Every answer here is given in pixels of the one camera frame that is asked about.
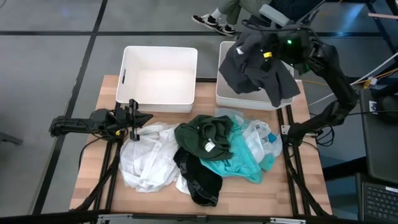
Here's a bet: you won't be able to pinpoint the black looped cables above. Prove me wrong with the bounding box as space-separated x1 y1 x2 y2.
315 124 336 147

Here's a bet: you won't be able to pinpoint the dark grey garment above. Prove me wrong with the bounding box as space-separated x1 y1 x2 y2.
218 29 301 108

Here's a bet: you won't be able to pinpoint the white cable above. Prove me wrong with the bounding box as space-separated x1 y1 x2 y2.
307 52 398 107

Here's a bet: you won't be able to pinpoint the orange cable coil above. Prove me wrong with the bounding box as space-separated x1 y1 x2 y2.
363 77 377 90

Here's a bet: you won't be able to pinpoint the dark green garment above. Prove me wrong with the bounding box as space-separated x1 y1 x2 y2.
174 114 234 162

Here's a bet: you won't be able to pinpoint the black shorts with logo waistband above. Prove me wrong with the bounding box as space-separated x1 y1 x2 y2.
173 146 223 207

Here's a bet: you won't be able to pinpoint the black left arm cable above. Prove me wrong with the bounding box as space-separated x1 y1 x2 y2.
77 124 125 170

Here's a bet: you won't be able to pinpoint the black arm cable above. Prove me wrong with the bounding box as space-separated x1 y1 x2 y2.
241 18 312 34
77 124 125 170

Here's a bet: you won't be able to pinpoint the white perforated plastic bin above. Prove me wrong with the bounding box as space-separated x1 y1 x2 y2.
215 40 295 111

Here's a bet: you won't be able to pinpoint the grey stand leg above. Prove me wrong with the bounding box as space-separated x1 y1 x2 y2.
0 132 24 146

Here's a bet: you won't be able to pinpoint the light grey padded bar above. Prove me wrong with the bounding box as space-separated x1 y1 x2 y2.
259 4 290 27

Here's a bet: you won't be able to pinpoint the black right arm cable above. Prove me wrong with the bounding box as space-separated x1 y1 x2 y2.
241 18 312 34

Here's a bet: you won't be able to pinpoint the tan wooden bar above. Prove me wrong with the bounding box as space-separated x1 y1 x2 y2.
368 12 398 21

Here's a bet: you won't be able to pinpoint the teal garment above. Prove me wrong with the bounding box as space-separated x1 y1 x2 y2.
200 116 276 184

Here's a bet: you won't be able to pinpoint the yellow cable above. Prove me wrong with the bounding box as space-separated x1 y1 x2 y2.
300 68 398 86

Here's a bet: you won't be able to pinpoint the white shirt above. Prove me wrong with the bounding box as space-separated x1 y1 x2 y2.
118 121 190 194

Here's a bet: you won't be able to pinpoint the white bin with red handwriting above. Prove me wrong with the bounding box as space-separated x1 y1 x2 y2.
115 45 198 114

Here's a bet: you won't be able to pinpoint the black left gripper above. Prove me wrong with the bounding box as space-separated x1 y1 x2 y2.
113 98 154 142

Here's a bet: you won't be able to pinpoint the black laptop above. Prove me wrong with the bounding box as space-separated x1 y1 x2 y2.
360 182 398 224

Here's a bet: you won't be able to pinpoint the pale blue-white garment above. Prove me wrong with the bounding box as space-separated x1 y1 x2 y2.
214 107 283 164

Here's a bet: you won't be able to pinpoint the silver metal bracket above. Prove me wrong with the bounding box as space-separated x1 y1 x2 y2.
269 217 307 224
96 213 134 224

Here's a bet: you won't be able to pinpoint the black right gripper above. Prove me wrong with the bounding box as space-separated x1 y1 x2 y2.
262 30 299 68

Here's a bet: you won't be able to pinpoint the black domed object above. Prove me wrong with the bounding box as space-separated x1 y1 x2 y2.
371 93 398 123

